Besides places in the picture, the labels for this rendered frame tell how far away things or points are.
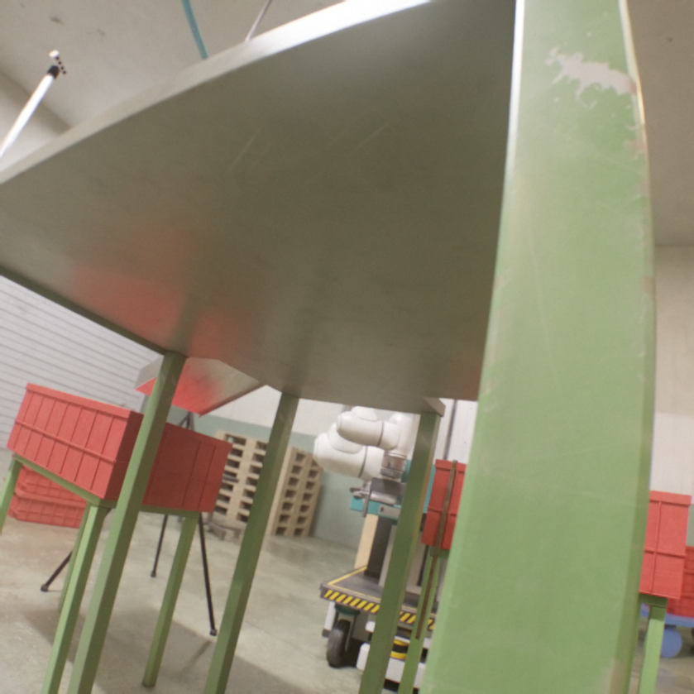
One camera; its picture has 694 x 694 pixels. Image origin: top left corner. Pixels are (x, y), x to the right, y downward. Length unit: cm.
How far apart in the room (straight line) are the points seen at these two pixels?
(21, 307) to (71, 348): 87
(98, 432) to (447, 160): 108
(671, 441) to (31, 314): 756
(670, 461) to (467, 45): 525
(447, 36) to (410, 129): 7
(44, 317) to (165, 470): 535
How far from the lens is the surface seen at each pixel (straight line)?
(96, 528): 121
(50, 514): 313
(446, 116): 28
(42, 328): 647
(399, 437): 163
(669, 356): 571
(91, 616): 119
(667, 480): 536
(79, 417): 132
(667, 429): 545
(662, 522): 115
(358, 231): 39
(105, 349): 689
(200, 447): 132
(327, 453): 187
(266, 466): 121
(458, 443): 213
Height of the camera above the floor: 72
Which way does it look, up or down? 16 degrees up
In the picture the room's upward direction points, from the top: 14 degrees clockwise
